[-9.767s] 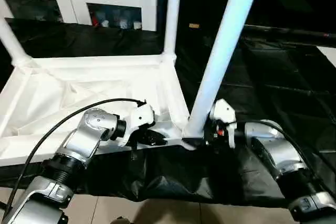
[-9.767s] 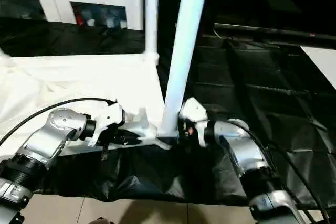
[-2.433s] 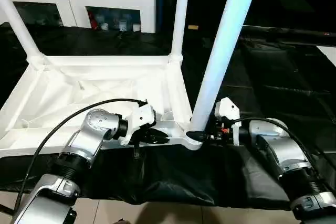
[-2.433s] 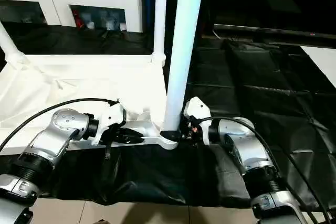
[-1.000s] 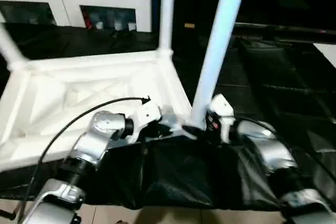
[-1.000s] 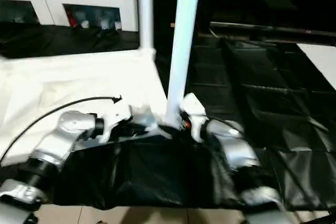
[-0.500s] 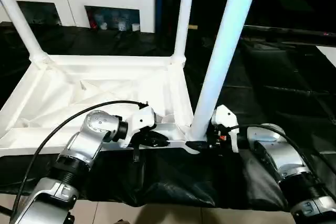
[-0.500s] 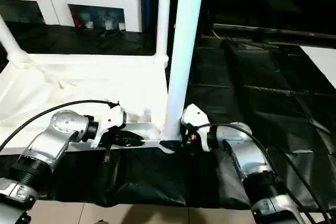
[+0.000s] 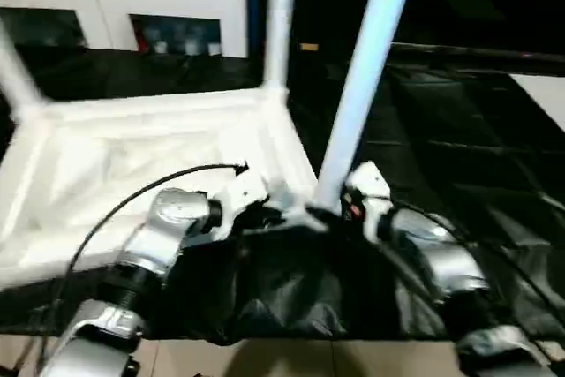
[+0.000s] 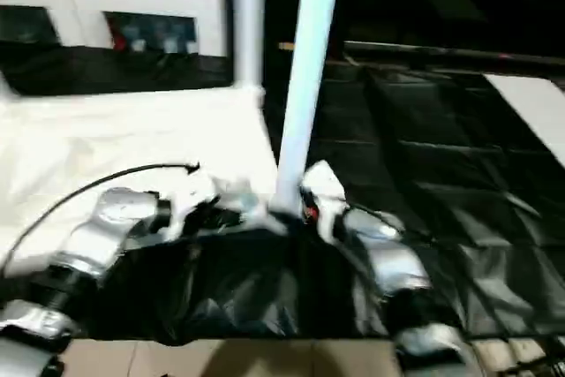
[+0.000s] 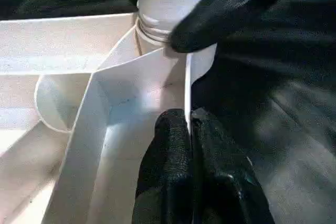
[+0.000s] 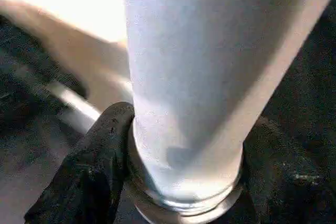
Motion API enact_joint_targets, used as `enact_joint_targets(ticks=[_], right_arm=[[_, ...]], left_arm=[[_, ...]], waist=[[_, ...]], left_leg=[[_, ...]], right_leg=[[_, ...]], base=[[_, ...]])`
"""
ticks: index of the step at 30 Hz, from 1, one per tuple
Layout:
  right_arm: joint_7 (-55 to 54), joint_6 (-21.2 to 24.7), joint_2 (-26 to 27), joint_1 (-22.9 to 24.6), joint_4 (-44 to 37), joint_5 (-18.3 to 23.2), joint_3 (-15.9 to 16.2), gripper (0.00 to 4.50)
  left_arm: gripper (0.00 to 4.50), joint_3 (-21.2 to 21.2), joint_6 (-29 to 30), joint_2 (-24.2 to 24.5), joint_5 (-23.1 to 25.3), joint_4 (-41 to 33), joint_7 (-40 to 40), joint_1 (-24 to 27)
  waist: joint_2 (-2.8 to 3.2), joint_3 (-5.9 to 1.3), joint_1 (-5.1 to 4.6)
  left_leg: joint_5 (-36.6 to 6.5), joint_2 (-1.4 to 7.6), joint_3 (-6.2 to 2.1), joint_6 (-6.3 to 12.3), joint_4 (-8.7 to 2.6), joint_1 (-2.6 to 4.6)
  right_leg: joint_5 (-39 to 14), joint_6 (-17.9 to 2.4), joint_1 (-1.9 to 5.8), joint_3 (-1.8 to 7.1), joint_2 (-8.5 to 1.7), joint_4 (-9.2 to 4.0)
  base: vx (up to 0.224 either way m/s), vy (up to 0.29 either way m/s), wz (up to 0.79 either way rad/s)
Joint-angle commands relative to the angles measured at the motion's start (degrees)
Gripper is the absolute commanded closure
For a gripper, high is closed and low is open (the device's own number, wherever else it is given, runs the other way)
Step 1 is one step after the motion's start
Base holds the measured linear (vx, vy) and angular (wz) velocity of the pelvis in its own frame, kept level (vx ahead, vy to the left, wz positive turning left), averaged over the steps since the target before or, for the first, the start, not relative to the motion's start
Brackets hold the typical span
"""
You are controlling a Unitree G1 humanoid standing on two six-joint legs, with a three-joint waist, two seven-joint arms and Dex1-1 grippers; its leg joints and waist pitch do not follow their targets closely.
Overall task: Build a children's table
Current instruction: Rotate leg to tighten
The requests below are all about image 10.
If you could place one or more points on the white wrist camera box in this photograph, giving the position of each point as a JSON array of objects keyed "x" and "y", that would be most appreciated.
[
  {"x": 190, "y": 196},
  {"x": 325, "y": 187}
]

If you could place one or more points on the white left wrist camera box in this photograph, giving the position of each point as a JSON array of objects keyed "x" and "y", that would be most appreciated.
[{"x": 190, "y": 196}]

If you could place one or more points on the small tan tag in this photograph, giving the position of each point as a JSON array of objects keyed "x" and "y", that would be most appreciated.
[{"x": 286, "y": 46}]

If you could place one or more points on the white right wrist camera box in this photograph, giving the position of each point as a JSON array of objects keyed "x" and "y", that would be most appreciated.
[{"x": 325, "y": 187}]

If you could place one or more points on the white plastic table top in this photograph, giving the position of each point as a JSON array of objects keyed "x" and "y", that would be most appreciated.
[{"x": 132, "y": 139}]

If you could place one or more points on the white flat board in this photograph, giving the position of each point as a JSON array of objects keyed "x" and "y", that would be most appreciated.
[{"x": 534, "y": 112}]

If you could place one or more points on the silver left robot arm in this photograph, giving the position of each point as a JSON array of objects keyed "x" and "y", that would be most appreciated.
[{"x": 97, "y": 236}]

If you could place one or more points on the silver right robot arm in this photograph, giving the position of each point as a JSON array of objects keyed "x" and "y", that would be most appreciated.
[{"x": 388, "y": 258}]

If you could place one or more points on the black plastic mat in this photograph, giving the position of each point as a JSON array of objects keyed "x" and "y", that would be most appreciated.
[{"x": 441, "y": 192}]

